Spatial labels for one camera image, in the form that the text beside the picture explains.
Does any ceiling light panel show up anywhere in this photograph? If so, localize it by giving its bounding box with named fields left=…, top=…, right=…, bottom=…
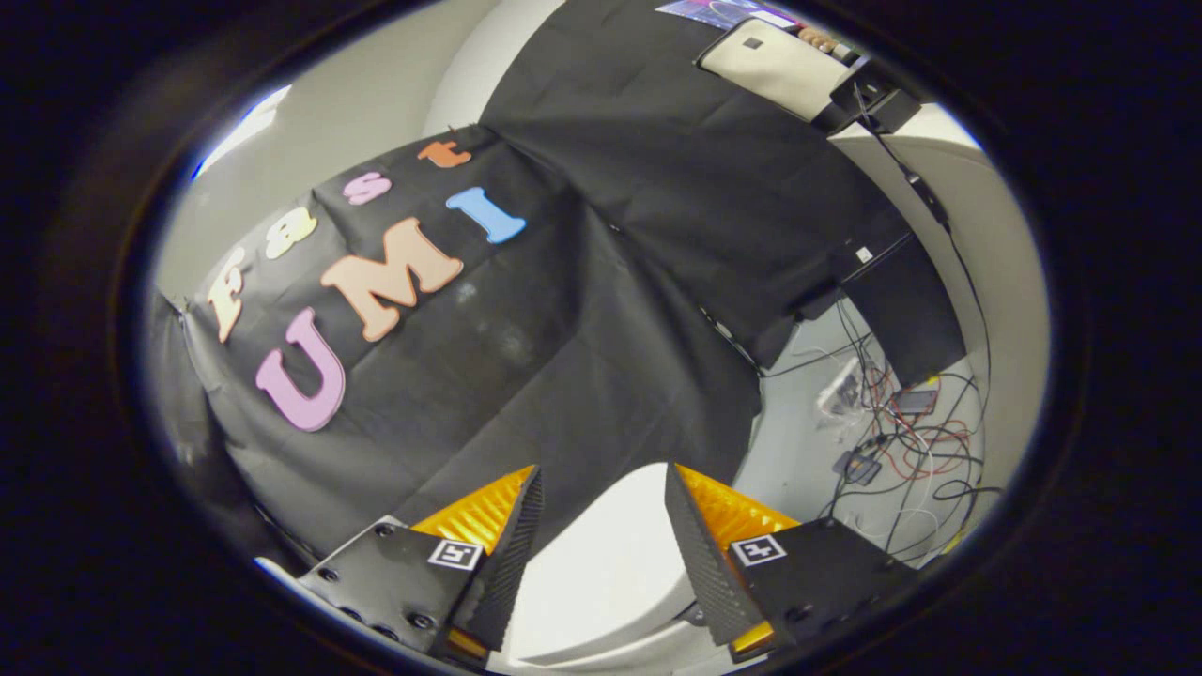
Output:
left=193, top=84, right=294, bottom=181

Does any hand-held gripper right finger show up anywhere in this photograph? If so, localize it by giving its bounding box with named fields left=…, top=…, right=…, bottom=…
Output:
left=665, top=462, right=919, bottom=666

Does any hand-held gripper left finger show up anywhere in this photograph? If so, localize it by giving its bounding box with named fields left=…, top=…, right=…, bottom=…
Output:
left=300, top=464, right=546, bottom=669

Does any tangle of floor cables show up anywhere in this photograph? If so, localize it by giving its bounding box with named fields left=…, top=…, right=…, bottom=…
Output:
left=765, top=300, right=1004, bottom=566

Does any black backdrop cloth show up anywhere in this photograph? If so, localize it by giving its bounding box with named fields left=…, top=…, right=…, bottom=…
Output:
left=150, top=0, right=917, bottom=569

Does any black clamp mount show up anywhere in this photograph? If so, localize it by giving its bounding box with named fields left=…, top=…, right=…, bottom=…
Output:
left=812, top=56, right=923, bottom=135

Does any black box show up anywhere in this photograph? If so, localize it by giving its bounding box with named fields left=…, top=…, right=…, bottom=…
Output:
left=840, top=233, right=968, bottom=388

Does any black hanging cable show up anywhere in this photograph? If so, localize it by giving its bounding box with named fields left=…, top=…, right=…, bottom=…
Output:
left=853, top=84, right=994, bottom=395

